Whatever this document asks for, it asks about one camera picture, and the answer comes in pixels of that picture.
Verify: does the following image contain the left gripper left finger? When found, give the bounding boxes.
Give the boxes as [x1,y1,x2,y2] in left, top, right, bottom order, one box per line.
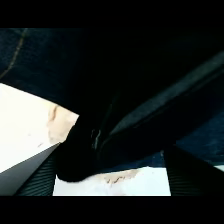
[0,142,62,197]

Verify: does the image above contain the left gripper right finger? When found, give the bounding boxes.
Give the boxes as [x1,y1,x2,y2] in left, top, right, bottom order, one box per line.
[162,145,224,197]

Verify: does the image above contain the dark blue jeans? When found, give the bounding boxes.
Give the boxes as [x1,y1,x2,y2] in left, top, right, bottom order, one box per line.
[0,27,224,184]

